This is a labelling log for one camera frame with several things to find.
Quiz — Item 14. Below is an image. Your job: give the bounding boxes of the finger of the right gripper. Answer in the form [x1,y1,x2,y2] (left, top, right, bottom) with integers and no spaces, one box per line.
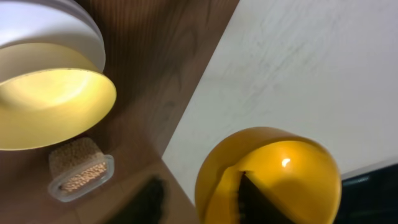
[105,176,166,224]

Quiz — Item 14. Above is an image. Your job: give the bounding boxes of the clear plastic bean container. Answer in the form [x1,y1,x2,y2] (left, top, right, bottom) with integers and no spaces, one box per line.
[48,137,114,202]

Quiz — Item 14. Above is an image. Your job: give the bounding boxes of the white digital kitchen scale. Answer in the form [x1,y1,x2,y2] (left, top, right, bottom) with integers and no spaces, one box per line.
[1,1,109,88]

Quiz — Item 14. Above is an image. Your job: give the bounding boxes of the yellow scoop cup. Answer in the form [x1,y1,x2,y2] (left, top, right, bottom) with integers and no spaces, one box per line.
[195,127,342,223]

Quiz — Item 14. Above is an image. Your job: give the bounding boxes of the soybeans in container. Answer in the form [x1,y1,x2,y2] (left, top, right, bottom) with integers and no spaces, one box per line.
[49,138,108,194]

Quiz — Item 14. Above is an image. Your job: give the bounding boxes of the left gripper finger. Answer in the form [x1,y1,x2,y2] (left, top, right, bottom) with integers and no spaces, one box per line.
[238,172,294,224]

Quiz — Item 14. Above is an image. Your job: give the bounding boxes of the pale yellow bowl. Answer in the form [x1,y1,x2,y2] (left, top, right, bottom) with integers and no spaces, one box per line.
[1,43,116,151]

